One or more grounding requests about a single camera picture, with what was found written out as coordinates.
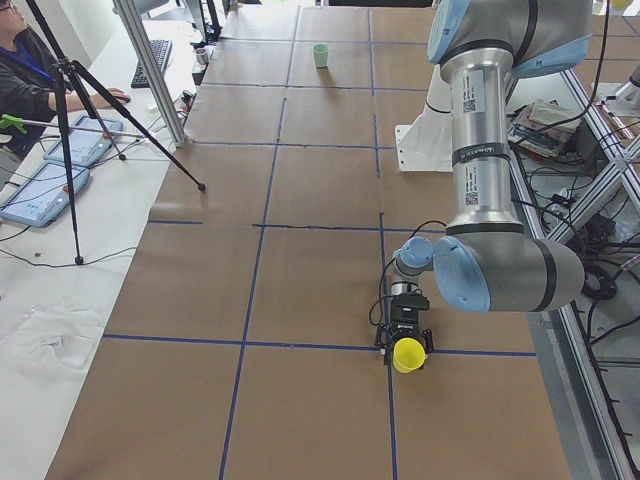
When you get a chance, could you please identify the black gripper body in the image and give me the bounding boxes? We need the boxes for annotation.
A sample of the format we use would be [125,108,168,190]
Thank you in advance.
[389,293,430,345]

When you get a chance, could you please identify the yellow cup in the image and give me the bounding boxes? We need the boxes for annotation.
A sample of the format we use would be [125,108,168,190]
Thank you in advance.
[392,337,428,374]

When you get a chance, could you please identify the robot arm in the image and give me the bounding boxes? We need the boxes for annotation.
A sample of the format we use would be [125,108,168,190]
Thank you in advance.
[376,1,592,373]

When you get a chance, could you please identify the stack of magazines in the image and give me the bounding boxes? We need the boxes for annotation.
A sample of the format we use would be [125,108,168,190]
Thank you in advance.
[507,100,582,158]

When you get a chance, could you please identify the green cup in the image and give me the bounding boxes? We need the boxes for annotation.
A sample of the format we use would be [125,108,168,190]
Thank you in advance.
[312,44,329,69]

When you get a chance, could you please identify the person's hand on mouse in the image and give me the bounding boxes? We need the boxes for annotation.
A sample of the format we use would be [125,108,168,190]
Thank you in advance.
[108,88,131,105]

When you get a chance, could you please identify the clear plastic bag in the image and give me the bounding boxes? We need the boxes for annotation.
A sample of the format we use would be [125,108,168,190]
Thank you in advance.
[1,302,106,382]

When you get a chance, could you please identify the black keyboard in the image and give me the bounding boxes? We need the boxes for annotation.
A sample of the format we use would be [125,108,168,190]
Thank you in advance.
[130,38,174,90]

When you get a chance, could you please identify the upper blue teach pendant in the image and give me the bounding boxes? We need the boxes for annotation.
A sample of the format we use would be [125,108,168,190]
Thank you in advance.
[43,115,123,167]

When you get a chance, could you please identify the blue teach pendant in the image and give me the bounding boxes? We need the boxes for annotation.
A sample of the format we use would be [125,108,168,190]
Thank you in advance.
[43,115,123,167]
[1,161,69,228]

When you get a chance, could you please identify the lower blue teach pendant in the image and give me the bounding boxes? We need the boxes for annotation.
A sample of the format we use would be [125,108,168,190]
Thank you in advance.
[1,161,69,228]

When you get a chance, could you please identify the seated person in black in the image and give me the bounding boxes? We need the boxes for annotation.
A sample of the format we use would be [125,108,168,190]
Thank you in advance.
[0,0,132,161]

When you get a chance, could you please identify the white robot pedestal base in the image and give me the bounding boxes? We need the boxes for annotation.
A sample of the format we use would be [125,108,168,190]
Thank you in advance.
[395,65,453,173]

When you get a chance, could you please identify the aluminium frame post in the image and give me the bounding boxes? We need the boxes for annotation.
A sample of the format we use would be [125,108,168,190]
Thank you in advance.
[113,0,187,147]

